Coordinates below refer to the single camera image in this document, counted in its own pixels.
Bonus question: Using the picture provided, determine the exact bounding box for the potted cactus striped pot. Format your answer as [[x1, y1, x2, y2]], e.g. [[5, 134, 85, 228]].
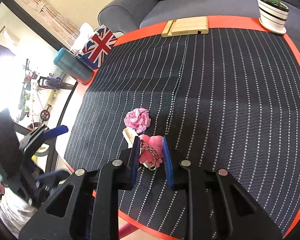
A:
[[257, 0, 289, 35]]

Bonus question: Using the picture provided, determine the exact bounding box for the teal tumbler bottle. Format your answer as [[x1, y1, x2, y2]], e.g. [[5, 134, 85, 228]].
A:
[[53, 48, 94, 86]]

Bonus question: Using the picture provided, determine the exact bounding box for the wooden stand block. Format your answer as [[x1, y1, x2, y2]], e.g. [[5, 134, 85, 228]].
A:
[[161, 16, 209, 37]]

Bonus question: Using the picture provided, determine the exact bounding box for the dark grey sofa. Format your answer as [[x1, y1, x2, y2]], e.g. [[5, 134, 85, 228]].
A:
[[98, 0, 300, 51]]

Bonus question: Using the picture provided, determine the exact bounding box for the pink plush keychain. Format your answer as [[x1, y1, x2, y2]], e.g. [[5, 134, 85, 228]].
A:
[[139, 134, 163, 171]]

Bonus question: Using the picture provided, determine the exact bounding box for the union jack tissue box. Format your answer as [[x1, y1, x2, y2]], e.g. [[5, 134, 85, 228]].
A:
[[71, 23, 117, 70]]

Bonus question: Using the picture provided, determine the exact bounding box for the black striped table mat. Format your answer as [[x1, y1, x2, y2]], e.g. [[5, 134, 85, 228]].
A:
[[64, 27, 300, 239]]

